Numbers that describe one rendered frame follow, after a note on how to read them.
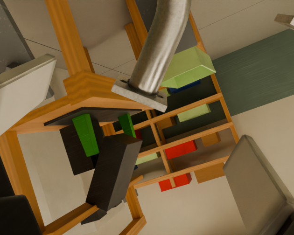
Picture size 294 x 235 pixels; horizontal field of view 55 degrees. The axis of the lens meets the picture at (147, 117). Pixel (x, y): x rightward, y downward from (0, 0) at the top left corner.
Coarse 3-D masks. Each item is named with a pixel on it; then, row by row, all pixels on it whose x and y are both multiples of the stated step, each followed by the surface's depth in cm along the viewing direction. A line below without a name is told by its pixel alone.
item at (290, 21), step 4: (276, 16) 28; (280, 16) 27; (284, 16) 27; (288, 16) 26; (292, 16) 25; (276, 20) 28; (280, 20) 27; (284, 20) 26; (288, 20) 25; (292, 20) 25; (284, 24) 27; (288, 24) 26; (292, 24) 25; (292, 28) 28
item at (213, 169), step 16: (176, 112) 559; (192, 112) 559; (208, 112) 589; (224, 112) 536; (160, 128) 582; (224, 128) 537; (160, 144) 574; (176, 144) 565; (192, 144) 562; (208, 144) 553; (144, 160) 590; (224, 160) 533; (176, 176) 572; (208, 176) 553
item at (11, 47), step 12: (0, 0) 30; (0, 12) 30; (0, 24) 31; (12, 24) 31; (0, 36) 31; (12, 36) 31; (0, 48) 32; (12, 48) 32; (24, 48) 32; (0, 60) 32; (12, 60) 32; (24, 60) 32; (0, 72) 33; (48, 96) 34
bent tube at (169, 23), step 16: (160, 0) 24; (176, 0) 24; (160, 16) 25; (176, 16) 24; (160, 32) 25; (176, 32) 25; (144, 48) 26; (160, 48) 25; (144, 64) 26; (160, 64) 26; (128, 80) 28; (144, 80) 26; (160, 80) 27; (128, 96) 27; (144, 96) 27; (160, 96) 29
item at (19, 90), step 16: (32, 64) 15; (48, 64) 16; (0, 80) 12; (16, 80) 13; (32, 80) 15; (48, 80) 17; (0, 96) 12; (16, 96) 13; (32, 96) 16; (0, 112) 12; (16, 112) 14; (0, 128) 13
